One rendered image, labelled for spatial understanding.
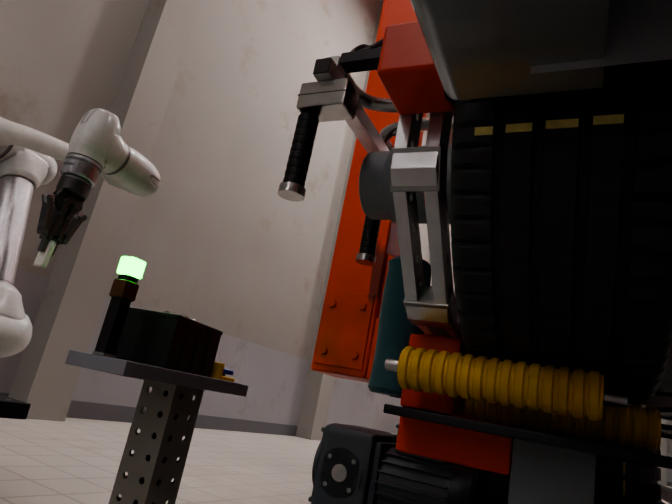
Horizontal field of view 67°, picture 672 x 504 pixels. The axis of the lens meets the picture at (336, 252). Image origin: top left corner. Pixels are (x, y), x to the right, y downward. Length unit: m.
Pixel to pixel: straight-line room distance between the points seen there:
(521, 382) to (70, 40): 4.08
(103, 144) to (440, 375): 1.09
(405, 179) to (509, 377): 0.28
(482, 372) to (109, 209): 3.58
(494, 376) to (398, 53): 0.40
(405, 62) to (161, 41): 4.05
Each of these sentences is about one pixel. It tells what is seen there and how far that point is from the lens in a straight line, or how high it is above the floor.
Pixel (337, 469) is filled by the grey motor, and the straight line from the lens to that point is 1.13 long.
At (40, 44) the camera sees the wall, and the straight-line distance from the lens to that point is 4.27.
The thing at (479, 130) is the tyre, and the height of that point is 0.76.
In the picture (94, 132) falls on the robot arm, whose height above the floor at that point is 0.99.
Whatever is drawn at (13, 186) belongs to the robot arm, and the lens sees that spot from 1.95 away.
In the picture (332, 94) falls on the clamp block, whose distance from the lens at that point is 0.87.
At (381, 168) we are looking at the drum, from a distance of 0.91.
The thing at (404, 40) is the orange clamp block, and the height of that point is 0.86.
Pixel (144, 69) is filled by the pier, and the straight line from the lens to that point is 4.42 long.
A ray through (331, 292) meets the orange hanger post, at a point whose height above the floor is 0.74.
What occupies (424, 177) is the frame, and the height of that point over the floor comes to 0.73.
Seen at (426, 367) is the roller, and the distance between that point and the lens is 0.69.
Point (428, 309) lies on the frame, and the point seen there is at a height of 0.59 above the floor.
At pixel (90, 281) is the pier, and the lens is 3.96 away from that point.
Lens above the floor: 0.44
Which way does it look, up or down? 16 degrees up
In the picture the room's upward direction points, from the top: 11 degrees clockwise
